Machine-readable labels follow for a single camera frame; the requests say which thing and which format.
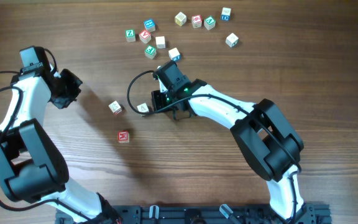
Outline letter A wooden block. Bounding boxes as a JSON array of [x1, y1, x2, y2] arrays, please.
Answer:
[[137, 103, 150, 116]]

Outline animal picture red block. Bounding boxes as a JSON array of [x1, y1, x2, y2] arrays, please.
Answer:
[[108, 101, 124, 116]]

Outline white block blue side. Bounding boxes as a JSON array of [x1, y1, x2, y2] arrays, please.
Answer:
[[168, 48, 181, 61]]

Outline red M letter block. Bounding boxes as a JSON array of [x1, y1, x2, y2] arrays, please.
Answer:
[[117, 131, 130, 143]]

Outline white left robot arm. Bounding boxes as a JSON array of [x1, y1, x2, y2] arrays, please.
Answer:
[[0, 68, 114, 223]]

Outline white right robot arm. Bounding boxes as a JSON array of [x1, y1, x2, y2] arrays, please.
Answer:
[[151, 80, 304, 222]]

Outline green E letter block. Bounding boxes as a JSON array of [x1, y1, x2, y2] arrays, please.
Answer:
[[144, 45, 157, 59]]

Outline plain top wooden block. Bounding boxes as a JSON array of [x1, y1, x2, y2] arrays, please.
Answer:
[[155, 36, 166, 49]]

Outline red V letter block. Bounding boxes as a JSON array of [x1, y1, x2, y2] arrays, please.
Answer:
[[139, 29, 152, 44]]

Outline white block green side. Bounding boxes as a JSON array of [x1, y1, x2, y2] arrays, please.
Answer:
[[226, 33, 239, 48]]

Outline green Z letter block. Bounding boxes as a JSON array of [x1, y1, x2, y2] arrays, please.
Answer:
[[126, 29, 136, 42]]

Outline blue top wooden block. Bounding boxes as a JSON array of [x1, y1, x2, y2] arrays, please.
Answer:
[[144, 19, 155, 32]]

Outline yellow sided wooden block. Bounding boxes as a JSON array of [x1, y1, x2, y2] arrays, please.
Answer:
[[175, 12, 187, 26]]

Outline red 6 number block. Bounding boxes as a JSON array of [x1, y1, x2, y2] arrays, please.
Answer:
[[191, 15, 203, 29]]

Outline green N letter block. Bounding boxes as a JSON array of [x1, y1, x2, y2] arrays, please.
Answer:
[[204, 16, 216, 30]]

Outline blue sided far block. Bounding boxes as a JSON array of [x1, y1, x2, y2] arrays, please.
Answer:
[[221, 7, 231, 21]]

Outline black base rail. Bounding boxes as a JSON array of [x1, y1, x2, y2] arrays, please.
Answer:
[[54, 203, 333, 224]]

